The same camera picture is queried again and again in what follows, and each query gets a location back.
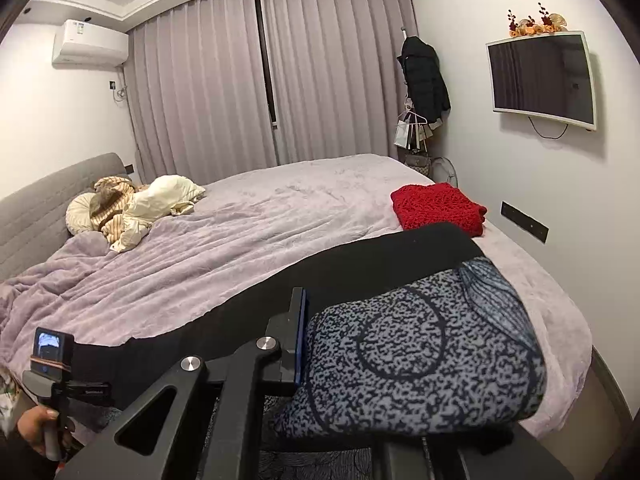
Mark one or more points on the red knitted sweater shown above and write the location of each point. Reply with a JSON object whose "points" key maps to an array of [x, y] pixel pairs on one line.
{"points": [[421, 205]]}

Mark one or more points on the black wall socket strip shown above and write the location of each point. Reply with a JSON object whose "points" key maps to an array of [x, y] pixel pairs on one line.
{"points": [[525, 222]]}

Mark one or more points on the black pants with patterned waistband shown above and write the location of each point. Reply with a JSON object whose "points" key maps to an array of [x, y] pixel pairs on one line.
{"points": [[420, 338]]}

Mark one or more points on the person's left hand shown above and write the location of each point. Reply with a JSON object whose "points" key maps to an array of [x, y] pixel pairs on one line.
{"points": [[31, 426]]}

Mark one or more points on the grey quilted headboard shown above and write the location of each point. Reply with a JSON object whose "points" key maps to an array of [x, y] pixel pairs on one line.
{"points": [[33, 224]]}

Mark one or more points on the white framed wall television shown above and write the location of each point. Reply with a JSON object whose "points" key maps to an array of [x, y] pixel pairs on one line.
{"points": [[547, 76]]}

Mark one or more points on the clothes hangers with tags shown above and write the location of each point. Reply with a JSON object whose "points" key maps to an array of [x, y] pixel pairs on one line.
{"points": [[412, 130]]}

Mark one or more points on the pale pink curtains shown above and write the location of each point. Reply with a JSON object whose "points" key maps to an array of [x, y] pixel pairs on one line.
{"points": [[219, 87]]}

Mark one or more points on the dried flower decoration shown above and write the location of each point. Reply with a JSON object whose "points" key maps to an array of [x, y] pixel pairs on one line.
{"points": [[547, 23]]}

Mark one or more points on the round cream pillow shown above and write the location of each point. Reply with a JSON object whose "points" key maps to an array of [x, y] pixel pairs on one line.
{"points": [[77, 217]]}

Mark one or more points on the white wall air conditioner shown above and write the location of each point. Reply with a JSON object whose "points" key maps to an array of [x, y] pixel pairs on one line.
{"points": [[86, 44]]}

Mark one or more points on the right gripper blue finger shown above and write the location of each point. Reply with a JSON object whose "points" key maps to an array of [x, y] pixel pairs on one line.
{"points": [[286, 373]]}

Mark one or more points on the black jacket on rack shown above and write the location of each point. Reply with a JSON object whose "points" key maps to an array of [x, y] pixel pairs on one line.
{"points": [[425, 86]]}

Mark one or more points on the lilac plush bed blanket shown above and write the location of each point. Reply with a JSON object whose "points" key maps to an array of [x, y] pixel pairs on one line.
{"points": [[245, 229]]}

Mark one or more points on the pile of beige striped clothes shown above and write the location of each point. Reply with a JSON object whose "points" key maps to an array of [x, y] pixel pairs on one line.
{"points": [[124, 213]]}

